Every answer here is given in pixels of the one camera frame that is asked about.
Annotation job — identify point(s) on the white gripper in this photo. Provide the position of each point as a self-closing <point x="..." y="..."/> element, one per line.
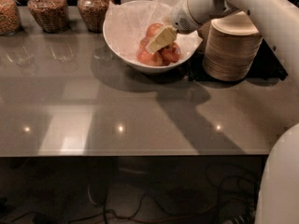
<point x="181" y="17"/>

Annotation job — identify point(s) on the red-yellow apple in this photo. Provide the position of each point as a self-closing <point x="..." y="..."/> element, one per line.
<point x="153" y="29"/>

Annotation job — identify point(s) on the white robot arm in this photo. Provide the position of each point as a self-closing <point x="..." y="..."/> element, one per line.
<point x="278" y="23"/>

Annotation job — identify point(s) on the right red apple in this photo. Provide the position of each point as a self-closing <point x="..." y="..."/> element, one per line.
<point x="170" y="54"/>

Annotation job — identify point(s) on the red apple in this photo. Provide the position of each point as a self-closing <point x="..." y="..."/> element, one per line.
<point x="149" y="59"/>
<point x="170" y="54"/>

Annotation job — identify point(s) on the front left red apple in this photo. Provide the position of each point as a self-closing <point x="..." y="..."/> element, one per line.
<point x="149" y="59"/>

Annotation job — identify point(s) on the white ceramic bowl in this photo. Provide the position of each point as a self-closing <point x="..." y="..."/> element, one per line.
<point x="188" y="46"/>

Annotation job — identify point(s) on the white paper bowl liner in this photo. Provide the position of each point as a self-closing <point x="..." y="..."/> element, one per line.
<point x="126" y="24"/>

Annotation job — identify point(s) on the far stack of paper bowls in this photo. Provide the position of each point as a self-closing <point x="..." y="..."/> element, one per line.
<point x="203" y="33"/>

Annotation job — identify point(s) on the stack of paper bowls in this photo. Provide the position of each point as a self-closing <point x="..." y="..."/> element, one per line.
<point x="231" y="47"/>
<point x="203" y="33"/>

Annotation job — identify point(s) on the near stack of paper bowls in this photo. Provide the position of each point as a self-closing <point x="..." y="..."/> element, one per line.
<point x="231" y="47"/>

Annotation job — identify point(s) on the right glass cereal jar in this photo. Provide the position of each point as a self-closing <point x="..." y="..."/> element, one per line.
<point x="93" y="13"/>

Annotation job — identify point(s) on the glass cereal jar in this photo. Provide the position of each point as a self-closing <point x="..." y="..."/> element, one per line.
<point x="93" y="13"/>
<point x="50" y="15"/>
<point x="10" y="20"/>

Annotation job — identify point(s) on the black mat under bowls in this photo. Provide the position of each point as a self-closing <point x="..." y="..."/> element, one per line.
<point x="265" y="66"/>

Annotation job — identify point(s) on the middle glass cereal jar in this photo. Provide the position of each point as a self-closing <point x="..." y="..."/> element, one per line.
<point x="50" y="15"/>

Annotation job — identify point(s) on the left glass cereal jar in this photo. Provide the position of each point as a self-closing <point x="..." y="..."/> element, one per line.
<point x="10" y="20"/>

